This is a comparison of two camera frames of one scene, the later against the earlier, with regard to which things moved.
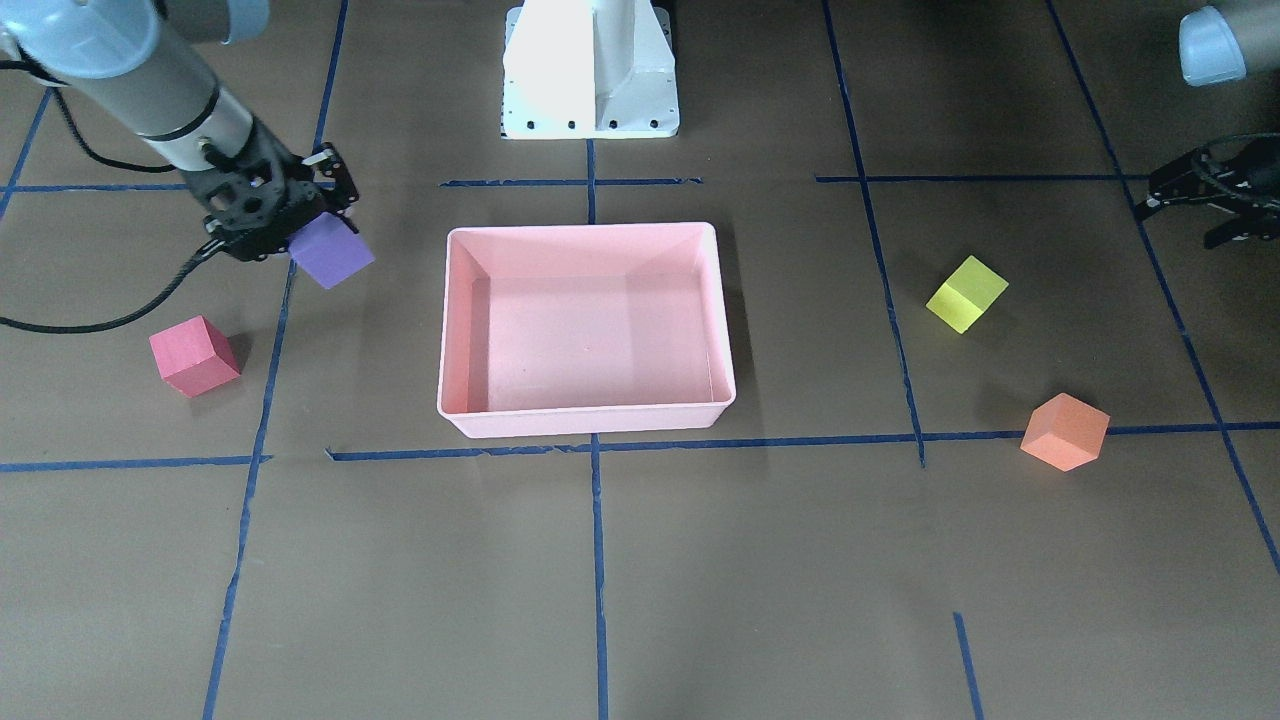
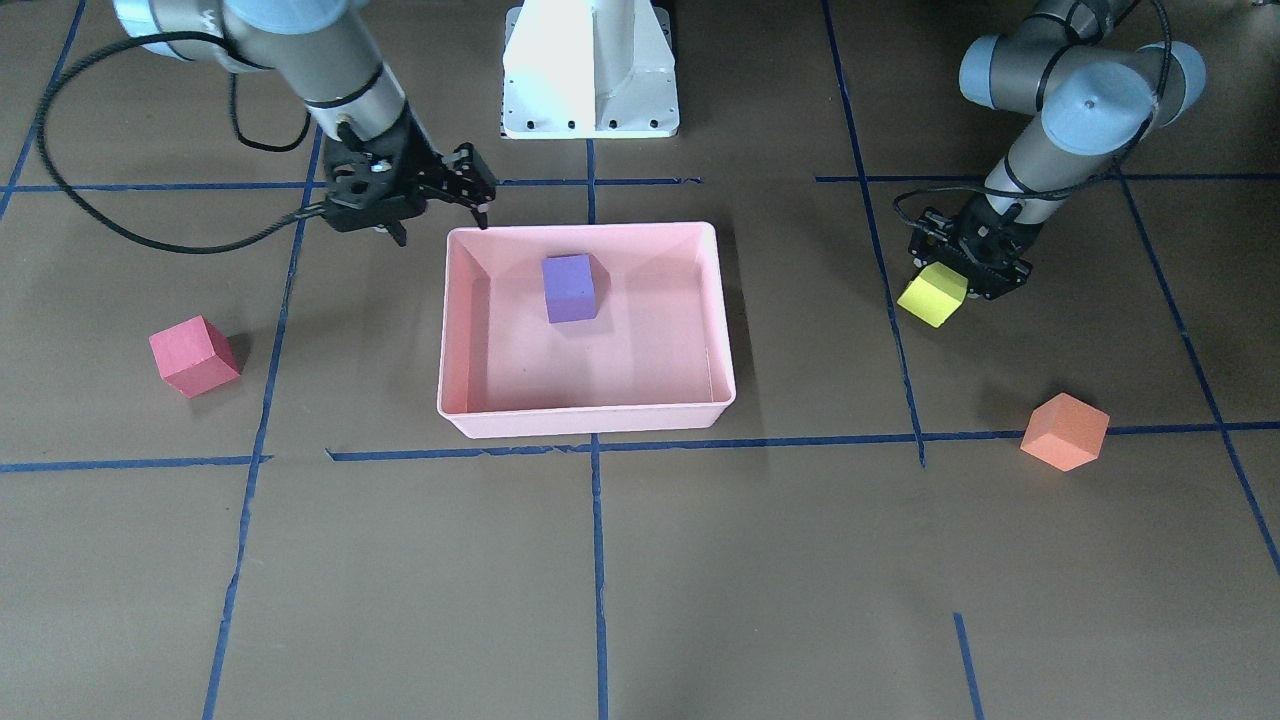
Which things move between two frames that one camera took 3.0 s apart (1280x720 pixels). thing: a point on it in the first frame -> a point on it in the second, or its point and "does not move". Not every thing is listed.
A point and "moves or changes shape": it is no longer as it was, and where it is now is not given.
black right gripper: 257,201 -> 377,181
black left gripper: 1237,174 -> 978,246
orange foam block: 1065,432 does not move
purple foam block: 330,250 -> 569,284
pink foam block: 193,356 does not move
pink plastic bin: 583,329 does not move
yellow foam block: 967,294 moves or changes shape
